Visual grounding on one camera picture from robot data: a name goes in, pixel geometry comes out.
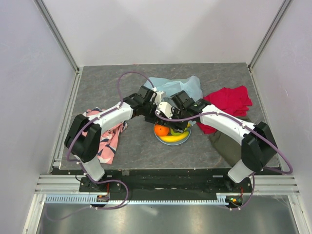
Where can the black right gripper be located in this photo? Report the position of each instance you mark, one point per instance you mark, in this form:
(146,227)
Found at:
(174,125)

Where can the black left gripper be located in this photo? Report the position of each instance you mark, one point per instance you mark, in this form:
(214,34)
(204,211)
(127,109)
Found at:
(155,120)

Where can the fake orange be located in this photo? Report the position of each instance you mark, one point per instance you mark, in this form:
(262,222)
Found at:
(161,130)

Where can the green fake pear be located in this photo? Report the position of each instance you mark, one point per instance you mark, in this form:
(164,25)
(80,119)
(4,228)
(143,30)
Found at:
(175,133)

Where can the translucent light blue plastic bag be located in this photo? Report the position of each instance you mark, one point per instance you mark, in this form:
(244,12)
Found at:
(190,85)

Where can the yellow fake banana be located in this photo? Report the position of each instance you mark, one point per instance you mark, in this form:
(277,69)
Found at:
(172,139)

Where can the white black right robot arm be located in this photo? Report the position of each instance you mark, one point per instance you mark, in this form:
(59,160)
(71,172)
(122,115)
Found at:
(257,143)

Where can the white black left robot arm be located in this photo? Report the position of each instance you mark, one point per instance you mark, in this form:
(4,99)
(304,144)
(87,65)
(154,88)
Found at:
(83,137)

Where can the light blue plate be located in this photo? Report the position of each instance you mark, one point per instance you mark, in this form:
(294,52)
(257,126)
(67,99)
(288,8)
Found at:
(175,143)

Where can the pink navy patterned cloth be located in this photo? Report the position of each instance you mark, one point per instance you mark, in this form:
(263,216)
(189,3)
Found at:
(109,142)

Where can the red cloth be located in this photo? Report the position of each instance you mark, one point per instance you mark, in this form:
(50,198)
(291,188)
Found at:
(233,101)

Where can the olive green cloth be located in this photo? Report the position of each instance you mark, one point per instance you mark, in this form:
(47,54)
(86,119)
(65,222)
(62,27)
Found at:
(227,147)

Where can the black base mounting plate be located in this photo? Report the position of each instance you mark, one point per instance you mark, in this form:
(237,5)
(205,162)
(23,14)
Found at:
(203,180)

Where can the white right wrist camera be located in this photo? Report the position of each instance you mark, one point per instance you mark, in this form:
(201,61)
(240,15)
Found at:
(165,108)

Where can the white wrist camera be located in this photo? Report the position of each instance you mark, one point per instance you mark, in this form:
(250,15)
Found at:
(159,96)
(165,108)

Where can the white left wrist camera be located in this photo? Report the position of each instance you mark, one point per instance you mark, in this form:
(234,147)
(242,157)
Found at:
(159,96)

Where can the slotted grey cable duct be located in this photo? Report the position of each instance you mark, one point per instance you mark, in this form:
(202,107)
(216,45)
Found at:
(103,200)

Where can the aluminium frame rail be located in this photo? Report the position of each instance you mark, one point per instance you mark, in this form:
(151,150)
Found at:
(260,184)

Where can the left aluminium corner post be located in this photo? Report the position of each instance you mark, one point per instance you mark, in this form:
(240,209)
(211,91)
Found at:
(56,33)

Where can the aluminium corner post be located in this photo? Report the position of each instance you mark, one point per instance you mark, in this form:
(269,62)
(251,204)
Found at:
(56,33)
(269,33)

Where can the right aluminium corner post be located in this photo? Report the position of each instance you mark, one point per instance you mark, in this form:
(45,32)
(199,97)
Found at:
(269,33)

